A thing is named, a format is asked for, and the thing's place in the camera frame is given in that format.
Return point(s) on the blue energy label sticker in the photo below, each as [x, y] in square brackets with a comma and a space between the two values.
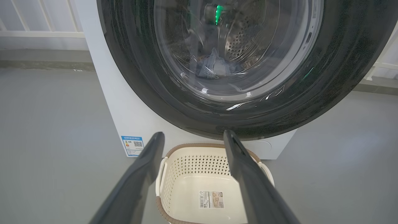
[132, 146]

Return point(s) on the blue cartoon print garment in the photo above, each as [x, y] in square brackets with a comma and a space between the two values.
[217, 67]

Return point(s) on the paper label inside basket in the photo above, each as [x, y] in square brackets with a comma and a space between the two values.
[211, 199]

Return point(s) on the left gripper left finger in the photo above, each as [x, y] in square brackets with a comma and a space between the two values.
[133, 189]

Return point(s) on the cream basket brown rim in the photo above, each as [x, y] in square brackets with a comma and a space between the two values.
[199, 183]

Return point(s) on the round filter cover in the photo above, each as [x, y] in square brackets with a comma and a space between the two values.
[262, 147]

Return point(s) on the stainless steel drum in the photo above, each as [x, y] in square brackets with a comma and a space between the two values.
[245, 43]

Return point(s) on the white metal railing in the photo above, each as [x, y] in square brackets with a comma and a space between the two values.
[40, 34]
[385, 66]

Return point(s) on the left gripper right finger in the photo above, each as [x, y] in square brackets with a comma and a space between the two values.
[258, 193]

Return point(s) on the black rimmed glass door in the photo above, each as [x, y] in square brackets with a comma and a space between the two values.
[140, 77]

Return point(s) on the white washing machine body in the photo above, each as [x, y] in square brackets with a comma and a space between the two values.
[130, 118]

